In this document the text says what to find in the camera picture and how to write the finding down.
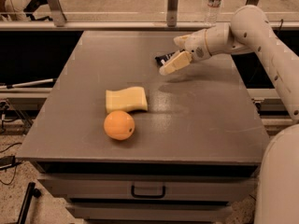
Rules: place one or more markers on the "black stand leg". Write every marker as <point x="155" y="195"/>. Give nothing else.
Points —
<point x="31" y="192"/>

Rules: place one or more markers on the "black power adapter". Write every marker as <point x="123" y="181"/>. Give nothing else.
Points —
<point x="7" y="162"/>

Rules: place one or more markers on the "yellow sponge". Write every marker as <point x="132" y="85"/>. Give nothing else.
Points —
<point x="127" y="100"/>

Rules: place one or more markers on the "grey drawer cabinet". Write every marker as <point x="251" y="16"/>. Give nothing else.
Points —
<point x="201" y="136"/>

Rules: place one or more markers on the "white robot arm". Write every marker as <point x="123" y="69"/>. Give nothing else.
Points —
<point x="249" y="30"/>

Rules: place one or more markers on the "orange fruit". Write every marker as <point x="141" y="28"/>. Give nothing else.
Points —
<point x="119" y="125"/>

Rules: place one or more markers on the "grey metal rod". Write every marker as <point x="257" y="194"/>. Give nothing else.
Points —
<point x="27" y="84"/>

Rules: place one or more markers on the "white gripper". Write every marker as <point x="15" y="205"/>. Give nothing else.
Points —
<point x="196" y="47"/>

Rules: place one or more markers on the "metal railing with posts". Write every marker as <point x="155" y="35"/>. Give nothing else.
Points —
<point x="89" y="14"/>

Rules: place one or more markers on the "clear plastic water bottle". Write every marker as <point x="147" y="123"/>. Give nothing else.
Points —
<point x="212" y="12"/>

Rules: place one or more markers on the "person in white shirt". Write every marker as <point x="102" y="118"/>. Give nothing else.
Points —
<point x="17" y="1"/>

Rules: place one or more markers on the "black drawer handle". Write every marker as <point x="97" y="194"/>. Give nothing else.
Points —
<point x="148" y="192"/>

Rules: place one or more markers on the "dark blue rxbar wrapper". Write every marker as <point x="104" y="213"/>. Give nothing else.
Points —
<point x="161" y="60"/>

